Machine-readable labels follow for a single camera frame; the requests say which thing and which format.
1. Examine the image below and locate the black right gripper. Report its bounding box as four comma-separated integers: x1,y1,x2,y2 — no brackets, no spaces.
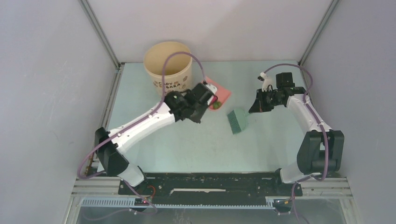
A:
250,88,283,113

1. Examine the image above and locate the green hand brush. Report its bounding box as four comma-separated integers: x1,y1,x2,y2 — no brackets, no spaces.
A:
227,107,248,135

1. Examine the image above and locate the pink plastic dustpan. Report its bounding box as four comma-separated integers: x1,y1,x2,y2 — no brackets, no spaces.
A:
206,77,232,111

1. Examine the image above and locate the green paper scrap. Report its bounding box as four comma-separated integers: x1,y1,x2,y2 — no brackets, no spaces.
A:
212,101,222,110

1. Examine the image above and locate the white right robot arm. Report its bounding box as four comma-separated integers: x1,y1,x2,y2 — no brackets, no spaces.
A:
248,72,345,195

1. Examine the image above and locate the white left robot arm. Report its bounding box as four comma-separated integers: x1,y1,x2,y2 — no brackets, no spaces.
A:
95,82,218,194

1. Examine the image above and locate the beige capybara bucket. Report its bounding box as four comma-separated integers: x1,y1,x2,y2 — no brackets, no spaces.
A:
143,42,193,96

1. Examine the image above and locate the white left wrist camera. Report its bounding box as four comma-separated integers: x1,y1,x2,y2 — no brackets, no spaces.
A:
203,81,218,95

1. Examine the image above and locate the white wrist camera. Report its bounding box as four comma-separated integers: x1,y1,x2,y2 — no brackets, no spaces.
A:
257,72,275,92
203,81,218,95

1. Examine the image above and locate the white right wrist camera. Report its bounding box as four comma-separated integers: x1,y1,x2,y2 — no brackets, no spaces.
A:
257,72,275,92

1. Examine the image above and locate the left aluminium frame post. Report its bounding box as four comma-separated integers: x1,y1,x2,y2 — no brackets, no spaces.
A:
79,0,121,70

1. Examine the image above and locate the aluminium frame post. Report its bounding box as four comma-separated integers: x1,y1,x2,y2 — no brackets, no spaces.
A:
79,0,121,70
298,0,341,65

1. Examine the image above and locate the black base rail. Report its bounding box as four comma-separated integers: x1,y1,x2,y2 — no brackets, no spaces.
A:
135,172,303,205

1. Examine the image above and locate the grey cable duct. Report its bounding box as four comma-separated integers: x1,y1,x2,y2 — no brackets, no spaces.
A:
80,197,291,210

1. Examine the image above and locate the right aluminium frame post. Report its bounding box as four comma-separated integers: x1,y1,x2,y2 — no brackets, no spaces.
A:
298,0,341,65

